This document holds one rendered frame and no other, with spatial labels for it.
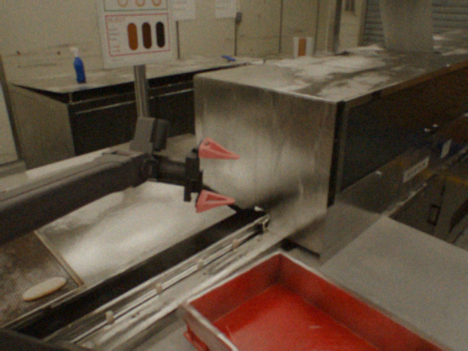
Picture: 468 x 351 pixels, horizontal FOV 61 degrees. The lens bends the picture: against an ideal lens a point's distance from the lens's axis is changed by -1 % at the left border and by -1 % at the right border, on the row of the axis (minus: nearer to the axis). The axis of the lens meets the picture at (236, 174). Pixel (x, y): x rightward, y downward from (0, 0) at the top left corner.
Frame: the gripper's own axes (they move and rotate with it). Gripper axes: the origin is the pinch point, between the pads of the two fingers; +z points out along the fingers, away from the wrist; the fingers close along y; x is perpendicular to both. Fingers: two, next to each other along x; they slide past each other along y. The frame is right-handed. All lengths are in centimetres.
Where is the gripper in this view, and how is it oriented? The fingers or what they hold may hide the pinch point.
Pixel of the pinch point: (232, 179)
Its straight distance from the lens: 80.9
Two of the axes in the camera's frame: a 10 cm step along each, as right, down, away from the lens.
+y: -1.0, 9.1, 4.1
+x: -1.2, 4.0, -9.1
